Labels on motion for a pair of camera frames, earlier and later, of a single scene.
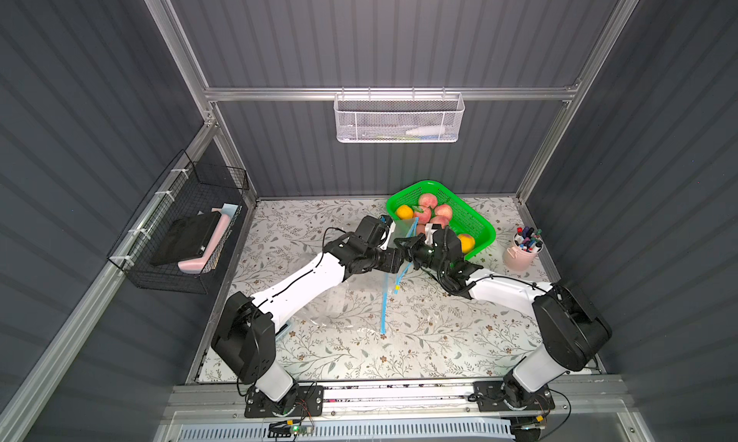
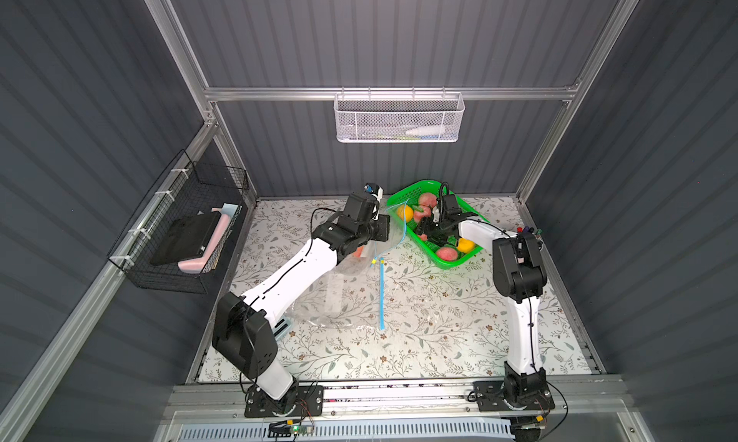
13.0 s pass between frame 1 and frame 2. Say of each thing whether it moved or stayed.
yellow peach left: stayed
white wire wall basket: stayed
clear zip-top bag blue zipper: moved
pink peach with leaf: stayed
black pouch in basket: stayed
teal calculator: stayed
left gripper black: moved
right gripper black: moved
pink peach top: stayed
